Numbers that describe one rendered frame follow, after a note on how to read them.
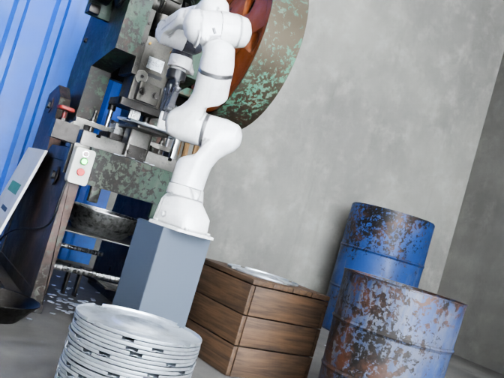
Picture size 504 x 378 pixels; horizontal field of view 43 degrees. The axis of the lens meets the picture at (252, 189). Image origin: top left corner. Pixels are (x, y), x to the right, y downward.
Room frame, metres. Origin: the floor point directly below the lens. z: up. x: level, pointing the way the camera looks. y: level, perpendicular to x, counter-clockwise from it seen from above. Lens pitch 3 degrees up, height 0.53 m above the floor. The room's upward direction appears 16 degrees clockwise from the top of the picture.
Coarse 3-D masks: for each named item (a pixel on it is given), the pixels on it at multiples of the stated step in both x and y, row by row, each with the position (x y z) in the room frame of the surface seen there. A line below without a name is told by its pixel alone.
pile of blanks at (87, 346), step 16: (80, 320) 1.37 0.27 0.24; (80, 336) 1.40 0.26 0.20; (96, 336) 1.34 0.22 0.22; (112, 336) 1.33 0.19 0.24; (64, 352) 1.43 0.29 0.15; (80, 352) 1.36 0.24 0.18; (96, 352) 1.34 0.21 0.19; (112, 352) 1.32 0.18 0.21; (128, 352) 1.33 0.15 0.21; (144, 352) 1.33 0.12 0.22; (160, 352) 1.34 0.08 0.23; (176, 352) 1.37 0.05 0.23; (192, 352) 1.41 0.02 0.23; (64, 368) 1.38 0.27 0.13; (80, 368) 1.35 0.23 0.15; (96, 368) 1.33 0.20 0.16; (112, 368) 1.33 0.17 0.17; (128, 368) 1.33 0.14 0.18; (144, 368) 1.33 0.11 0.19; (160, 368) 1.35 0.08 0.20; (176, 368) 1.38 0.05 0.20; (192, 368) 1.44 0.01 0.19
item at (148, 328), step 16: (80, 304) 1.48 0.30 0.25; (96, 320) 1.39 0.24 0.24; (112, 320) 1.43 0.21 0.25; (128, 320) 1.45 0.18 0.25; (144, 320) 1.51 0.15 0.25; (160, 320) 1.60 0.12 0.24; (128, 336) 1.33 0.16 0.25; (144, 336) 1.37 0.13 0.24; (160, 336) 1.42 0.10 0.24; (176, 336) 1.47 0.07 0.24; (192, 336) 1.52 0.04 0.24
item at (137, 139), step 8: (128, 128) 2.64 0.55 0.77; (136, 128) 2.56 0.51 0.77; (144, 128) 2.51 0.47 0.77; (128, 136) 2.61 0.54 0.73; (136, 136) 2.62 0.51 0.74; (144, 136) 2.64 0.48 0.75; (152, 136) 2.72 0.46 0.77; (160, 136) 2.61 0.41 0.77; (128, 144) 2.61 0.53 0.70; (136, 144) 2.63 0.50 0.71; (144, 144) 2.64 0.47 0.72; (128, 152) 2.61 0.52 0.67; (136, 152) 2.63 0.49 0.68; (144, 152) 2.65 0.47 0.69; (144, 160) 2.65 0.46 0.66
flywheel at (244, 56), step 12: (228, 0) 3.12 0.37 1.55; (240, 0) 3.04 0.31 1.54; (252, 0) 2.98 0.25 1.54; (264, 0) 2.82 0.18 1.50; (240, 12) 3.01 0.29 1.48; (252, 12) 2.90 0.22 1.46; (264, 12) 2.79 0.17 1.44; (252, 24) 2.87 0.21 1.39; (264, 24) 2.69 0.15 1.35; (252, 36) 2.85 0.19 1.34; (240, 48) 2.91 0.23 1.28; (252, 48) 2.87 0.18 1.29; (240, 60) 2.88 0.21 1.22; (240, 72) 2.85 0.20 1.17; (228, 96) 2.81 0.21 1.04; (216, 108) 2.88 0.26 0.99
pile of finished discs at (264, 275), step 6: (228, 264) 2.53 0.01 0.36; (234, 264) 2.63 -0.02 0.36; (240, 270) 2.44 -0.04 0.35; (246, 270) 2.57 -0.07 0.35; (252, 270) 2.58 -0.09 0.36; (258, 270) 2.70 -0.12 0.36; (258, 276) 2.41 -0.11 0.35; (264, 276) 2.49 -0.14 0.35; (270, 276) 2.54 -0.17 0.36; (276, 276) 2.68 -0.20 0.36; (276, 282) 2.42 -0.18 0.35; (282, 282) 2.43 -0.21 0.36; (288, 282) 2.59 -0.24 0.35; (294, 282) 2.61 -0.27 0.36
